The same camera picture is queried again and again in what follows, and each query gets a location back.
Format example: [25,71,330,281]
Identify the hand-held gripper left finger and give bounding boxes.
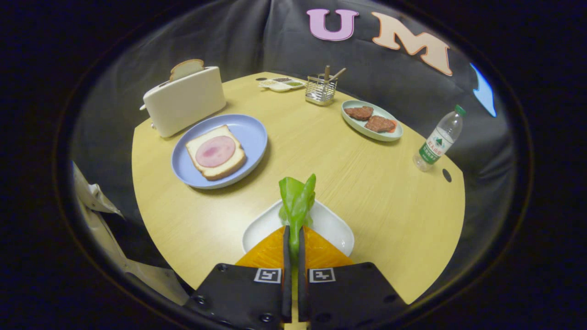
[186,225,292,330]

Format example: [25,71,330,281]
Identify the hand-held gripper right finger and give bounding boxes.
[298,225,408,330]

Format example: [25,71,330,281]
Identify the green lettuce leaf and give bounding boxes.
[278,173,317,259]

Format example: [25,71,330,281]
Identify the toasted bread slice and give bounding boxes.
[169,59,205,82]

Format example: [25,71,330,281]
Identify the white plate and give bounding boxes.
[242,198,355,257]

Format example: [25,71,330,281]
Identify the pink ham slice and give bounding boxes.
[195,136,236,168]

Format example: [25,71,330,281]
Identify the blue plate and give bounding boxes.
[171,114,268,190]

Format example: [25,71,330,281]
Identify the bread slice with ham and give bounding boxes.
[185,125,247,181]

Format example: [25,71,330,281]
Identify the pale green oval plate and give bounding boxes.
[341,99,404,142]

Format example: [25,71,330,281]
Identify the meat piece with orange edge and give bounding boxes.
[365,115,397,133]

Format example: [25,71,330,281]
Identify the brown meat piece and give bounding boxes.
[344,106,374,121]

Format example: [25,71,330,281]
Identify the pale crumpled sheet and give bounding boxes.
[71,160,189,306]

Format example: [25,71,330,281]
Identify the clear bottle with green label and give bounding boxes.
[413,104,467,172]

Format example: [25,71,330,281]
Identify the white divided condiment dish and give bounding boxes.
[258,77,306,93]

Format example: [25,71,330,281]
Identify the white toaster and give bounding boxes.
[140,66,227,138]

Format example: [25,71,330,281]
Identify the black backdrop cloth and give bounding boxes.
[69,0,519,298]

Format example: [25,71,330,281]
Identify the metal wire utensil holder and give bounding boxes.
[305,73,338,106]

